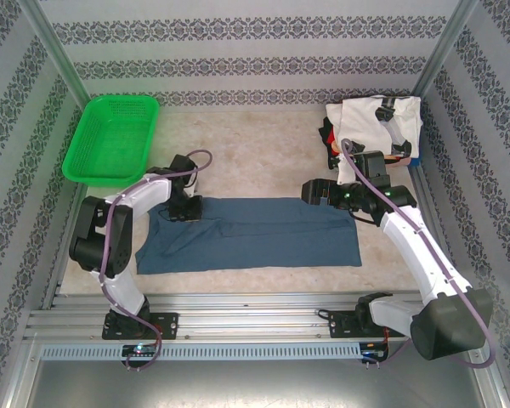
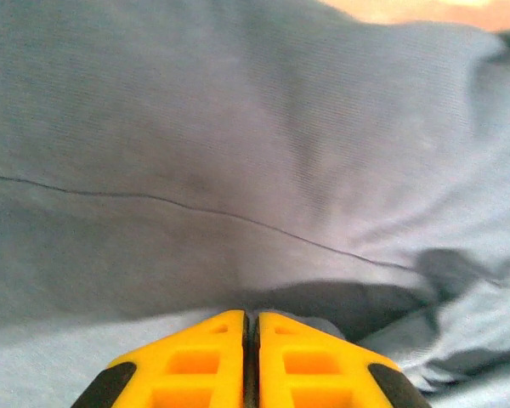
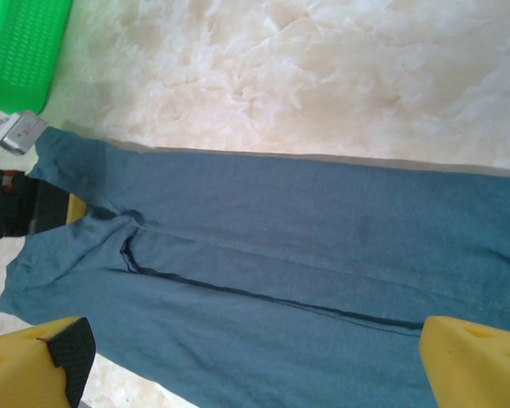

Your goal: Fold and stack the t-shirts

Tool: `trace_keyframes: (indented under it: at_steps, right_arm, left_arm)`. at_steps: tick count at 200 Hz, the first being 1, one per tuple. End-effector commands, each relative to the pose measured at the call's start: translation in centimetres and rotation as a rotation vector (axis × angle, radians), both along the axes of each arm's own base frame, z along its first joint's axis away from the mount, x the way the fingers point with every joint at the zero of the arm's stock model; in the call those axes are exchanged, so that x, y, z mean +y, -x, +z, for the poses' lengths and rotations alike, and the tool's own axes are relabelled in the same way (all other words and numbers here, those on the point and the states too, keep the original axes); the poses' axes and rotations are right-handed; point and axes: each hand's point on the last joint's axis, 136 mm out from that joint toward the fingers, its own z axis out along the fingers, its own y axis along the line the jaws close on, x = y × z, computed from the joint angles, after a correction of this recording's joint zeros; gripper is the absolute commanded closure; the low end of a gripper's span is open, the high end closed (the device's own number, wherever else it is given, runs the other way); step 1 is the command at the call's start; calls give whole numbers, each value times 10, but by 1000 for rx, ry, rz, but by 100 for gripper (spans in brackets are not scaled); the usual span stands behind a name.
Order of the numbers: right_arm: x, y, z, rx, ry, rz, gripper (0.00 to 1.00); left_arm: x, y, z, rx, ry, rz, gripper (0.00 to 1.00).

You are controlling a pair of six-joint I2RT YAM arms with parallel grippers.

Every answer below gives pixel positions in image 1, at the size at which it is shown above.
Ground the orange printed t-shirt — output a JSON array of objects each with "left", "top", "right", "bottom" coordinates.
[{"left": 330, "top": 142, "right": 413, "bottom": 167}]

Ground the grey metal panel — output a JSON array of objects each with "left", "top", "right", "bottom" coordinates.
[{"left": 6, "top": 339, "right": 509, "bottom": 408}]

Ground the aluminium corner post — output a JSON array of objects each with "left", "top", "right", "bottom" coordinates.
[
  {"left": 19, "top": 0, "right": 90, "bottom": 101},
  {"left": 411, "top": 0, "right": 479, "bottom": 97}
]

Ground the green plastic mesh basket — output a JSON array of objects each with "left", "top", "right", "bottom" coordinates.
[{"left": 62, "top": 94, "right": 162, "bottom": 188}]

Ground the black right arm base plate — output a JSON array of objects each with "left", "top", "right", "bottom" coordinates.
[{"left": 329, "top": 309, "right": 407, "bottom": 340}]

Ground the white t-shirt with black print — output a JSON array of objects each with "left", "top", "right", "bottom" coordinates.
[{"left": 325, "top": 95, "right": 422, "bottom": 158}]

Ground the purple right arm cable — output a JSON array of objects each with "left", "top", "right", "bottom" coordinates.
[{"left": 340, "top": 138, "right": 496, "bottom": 371}]

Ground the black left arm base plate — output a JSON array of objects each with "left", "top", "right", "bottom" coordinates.
[{"left": 101, "top": 312, "right": 180, "bottom": 341}]

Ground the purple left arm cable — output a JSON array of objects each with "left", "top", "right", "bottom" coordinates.
[{"left": 97, "top": 149, "right": 214, "bottom": 371}]

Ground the slate blue t-shirt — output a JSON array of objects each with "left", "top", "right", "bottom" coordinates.
[{"left": 134, "top": 195, "right": 363, "bottom": 275}]

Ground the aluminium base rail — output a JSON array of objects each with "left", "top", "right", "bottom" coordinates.
[{"left": 23, "top": 292, "right": 488, "bottom": 341}]

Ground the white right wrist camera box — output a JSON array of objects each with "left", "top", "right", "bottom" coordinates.
[{"left": 335, "top": 153, "right": 358, "bottom": 184}]

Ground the grey slotted cable duct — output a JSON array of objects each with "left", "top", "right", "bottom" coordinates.
[{"left": 40, "top": 343, "right": 362, "bottom": 361}]

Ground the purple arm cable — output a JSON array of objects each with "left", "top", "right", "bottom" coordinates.
[
  {"left": 97, "top": 149, "right": 214, "bottom": 371},
  {"left": 340, "top": 138, "right": 496, "bottom": 371}
]

